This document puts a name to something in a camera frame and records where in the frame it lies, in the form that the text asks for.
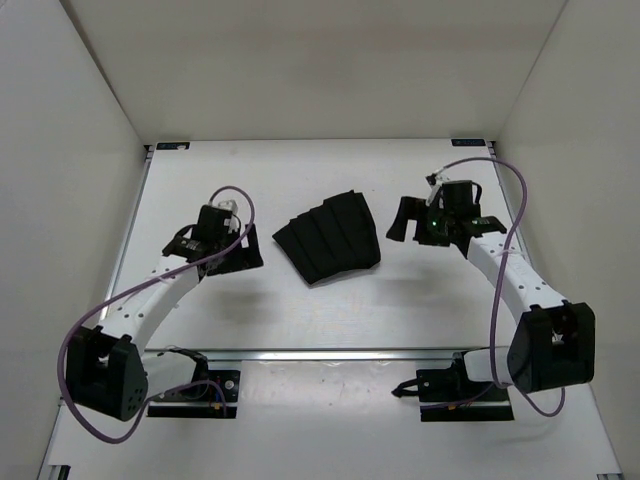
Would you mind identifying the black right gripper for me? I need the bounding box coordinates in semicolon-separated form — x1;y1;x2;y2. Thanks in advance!
387;198;454;249

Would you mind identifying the black pleated skirt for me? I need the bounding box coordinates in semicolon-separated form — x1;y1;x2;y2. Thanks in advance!
272;190;381;286

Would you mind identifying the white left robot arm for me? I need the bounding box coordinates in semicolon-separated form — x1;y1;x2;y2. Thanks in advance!
63;200;264;421

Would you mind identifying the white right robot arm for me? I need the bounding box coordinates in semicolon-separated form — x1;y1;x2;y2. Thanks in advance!
386;181;595;401

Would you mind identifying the blue right table label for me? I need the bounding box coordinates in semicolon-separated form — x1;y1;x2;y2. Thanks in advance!
451;138;486;148

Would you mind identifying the blue table label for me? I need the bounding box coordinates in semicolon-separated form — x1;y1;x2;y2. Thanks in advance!
155;142;190;151
451;138;486;148

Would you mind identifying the blue left table label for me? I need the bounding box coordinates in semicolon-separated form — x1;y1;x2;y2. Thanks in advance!
155;142;190;151

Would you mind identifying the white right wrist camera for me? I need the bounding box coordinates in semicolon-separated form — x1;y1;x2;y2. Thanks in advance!
426;167;450;206

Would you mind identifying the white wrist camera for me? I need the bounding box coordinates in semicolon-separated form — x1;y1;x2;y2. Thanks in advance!
216;200;241;230
426;167;450;206

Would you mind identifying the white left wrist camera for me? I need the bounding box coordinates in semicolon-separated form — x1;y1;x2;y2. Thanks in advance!
216;200;241;230

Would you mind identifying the aluminium table rail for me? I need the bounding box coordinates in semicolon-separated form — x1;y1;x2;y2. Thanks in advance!
199;347;564;362

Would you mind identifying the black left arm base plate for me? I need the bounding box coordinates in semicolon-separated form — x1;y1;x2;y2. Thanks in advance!
146;369;241;420

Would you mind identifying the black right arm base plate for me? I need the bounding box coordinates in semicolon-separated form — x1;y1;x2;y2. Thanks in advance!
391;360;515;423

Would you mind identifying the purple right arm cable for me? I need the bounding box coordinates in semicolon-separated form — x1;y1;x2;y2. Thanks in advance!
419;157;569;418

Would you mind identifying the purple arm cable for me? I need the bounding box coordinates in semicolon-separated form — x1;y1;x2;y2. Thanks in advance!
57;185;259;444
419;157;569;418

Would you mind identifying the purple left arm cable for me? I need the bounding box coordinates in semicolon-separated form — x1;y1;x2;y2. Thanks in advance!
57;185;259;444

